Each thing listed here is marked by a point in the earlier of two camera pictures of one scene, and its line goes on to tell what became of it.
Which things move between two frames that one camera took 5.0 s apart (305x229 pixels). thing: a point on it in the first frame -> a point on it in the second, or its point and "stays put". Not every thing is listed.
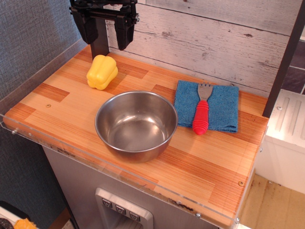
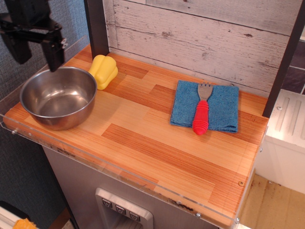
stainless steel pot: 136,126 -> 61,100
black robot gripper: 85,11 -> 30,21
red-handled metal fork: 200,123 stays put
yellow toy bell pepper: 102,72 stays put
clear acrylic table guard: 194,143 stays put
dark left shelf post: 101,46 stays put
